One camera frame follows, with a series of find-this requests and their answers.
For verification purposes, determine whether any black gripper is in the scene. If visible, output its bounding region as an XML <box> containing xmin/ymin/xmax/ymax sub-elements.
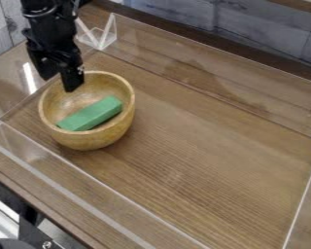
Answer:
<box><xmin>23</xmin><ymin>9</ymin><xmax>84</xmax><ymax>92</ymax></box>

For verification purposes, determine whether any black metal table bracket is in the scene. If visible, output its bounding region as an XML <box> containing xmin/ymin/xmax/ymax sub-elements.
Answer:
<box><xmin>19</xmin><ymin>216</ymin><xmax>66</xmax><ymax>249</ymax></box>

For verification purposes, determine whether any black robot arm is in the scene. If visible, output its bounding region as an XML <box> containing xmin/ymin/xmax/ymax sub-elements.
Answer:
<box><xmin>22</xmin><ymin>0</ymin><xmax>84</xmax><ymax>92</ymax></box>

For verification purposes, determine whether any clear acrylic tray wall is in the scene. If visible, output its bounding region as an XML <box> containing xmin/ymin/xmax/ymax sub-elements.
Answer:
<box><xmin>0</xmin><ymin>15</ymin><xmax>311</xmax><ymax>249</ymax></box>

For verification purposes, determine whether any green rectangular block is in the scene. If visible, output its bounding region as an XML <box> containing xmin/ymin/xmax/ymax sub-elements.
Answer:
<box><xmin>56</xmin><ymin>95</ymin><xmax>123</xmax><ymax>131</ymax></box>

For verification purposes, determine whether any wooden bowl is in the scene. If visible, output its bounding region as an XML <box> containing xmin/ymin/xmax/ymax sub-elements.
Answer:
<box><xmin>39</xmin><ymin>71</ymin><xmax>137</xmax><ymax>151</ymax></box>

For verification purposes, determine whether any clear acrylic corner bracket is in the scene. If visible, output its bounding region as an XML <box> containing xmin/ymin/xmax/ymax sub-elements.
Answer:
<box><xmin>75</xmin><ymin>14</ymin><xmax>117</xmax><ymax>51</ymax></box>

